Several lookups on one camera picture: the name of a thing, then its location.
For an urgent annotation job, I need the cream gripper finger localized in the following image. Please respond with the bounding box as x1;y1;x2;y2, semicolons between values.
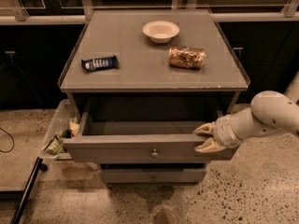
194;137;226;153
193;122;214;135

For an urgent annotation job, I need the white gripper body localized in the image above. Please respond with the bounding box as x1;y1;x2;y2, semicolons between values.
213;115;243;148

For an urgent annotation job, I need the grey top drawer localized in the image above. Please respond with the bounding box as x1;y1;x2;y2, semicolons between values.
64;96;236;164

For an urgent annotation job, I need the grey drawer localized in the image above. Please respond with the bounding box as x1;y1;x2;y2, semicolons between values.
100;169;206;184
64;96;236;164

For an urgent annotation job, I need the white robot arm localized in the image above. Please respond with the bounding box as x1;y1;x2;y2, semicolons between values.
194;72;299;153

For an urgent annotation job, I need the grey bottom drawer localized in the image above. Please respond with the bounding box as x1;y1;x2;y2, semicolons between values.
100;169;206;184

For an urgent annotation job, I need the grey drawer cabinet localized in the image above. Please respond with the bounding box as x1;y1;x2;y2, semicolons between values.
59;10;249;172

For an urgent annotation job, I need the crushed brown drink can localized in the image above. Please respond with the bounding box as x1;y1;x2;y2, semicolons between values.
168;46;206;69

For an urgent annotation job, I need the white paper bowl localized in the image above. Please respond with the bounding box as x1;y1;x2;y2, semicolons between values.
142;21;179;44

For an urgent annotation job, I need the dark blue snack wrapper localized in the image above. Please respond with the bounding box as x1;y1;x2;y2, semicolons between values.
81;55;119;72

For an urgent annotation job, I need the tan snack bag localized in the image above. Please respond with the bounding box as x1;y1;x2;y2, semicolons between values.
68;118;79;136

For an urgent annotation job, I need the clear plastic storage bin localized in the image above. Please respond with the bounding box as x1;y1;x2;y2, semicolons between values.
39;99;82;161

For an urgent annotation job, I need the green snack bag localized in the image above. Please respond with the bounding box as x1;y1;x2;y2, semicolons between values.
44;135;66;155

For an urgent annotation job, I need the white window frame rail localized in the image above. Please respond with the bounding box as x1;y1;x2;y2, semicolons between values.
0;0;299;24

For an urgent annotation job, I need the black metal floor rail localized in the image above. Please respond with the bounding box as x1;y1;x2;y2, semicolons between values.
0;157;43;224

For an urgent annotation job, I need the black floor cable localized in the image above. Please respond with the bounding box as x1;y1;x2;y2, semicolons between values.
0;126;16;154

